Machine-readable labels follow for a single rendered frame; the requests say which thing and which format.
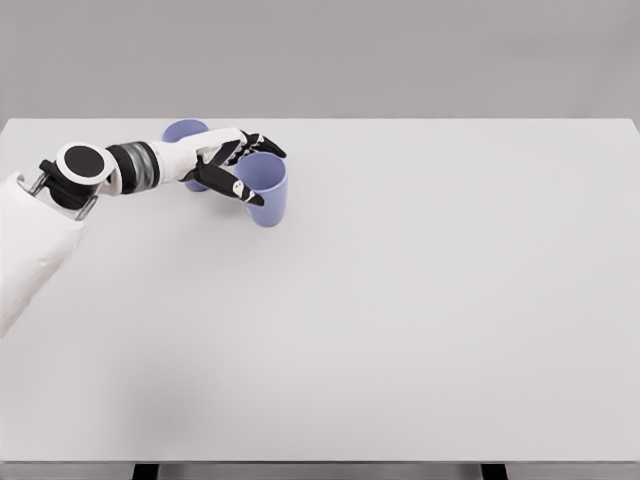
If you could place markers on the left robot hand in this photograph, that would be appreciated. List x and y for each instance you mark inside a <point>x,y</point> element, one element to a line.
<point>216,146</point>

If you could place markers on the lavender plastic cup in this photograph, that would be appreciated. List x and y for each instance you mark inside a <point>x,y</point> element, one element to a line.
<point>269,200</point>
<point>180,131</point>

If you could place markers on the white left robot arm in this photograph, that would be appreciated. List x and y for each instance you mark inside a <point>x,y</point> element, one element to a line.
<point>45,235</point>

